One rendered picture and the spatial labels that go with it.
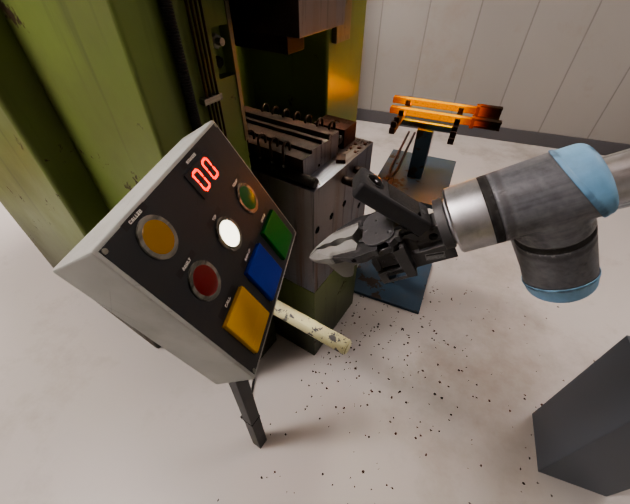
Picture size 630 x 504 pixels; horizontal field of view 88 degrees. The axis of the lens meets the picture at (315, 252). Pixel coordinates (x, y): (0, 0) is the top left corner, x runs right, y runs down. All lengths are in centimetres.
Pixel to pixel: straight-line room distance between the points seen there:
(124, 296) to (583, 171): 52
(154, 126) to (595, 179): 72
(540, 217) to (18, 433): 188
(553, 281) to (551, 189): 14
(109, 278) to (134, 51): 45
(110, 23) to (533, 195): 69
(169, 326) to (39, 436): 143
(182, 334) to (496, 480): 135
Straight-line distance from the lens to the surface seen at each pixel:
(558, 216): 46
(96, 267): 42
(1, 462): 189
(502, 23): 357
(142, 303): 43
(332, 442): 149
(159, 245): 44
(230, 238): 53
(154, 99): 77
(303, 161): 96
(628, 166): 65
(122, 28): 74
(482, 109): 155
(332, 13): 96
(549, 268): 52
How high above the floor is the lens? 143
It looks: 44 degrees down
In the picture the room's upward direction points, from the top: straight up
